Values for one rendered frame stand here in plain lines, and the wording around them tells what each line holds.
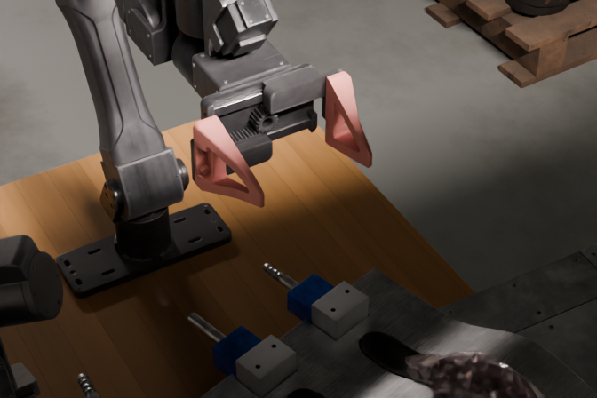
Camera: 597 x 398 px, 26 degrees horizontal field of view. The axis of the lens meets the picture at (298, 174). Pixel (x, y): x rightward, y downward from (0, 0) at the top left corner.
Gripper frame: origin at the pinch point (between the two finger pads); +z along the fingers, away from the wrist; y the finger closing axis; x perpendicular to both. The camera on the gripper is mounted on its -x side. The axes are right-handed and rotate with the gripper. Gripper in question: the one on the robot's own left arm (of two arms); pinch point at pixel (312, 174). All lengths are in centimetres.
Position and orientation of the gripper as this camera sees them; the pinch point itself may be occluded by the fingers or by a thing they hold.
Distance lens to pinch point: 100.9
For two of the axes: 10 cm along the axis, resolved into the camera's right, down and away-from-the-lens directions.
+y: 8.7, -3.2, 3.8
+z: 5.0, 5.8, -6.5
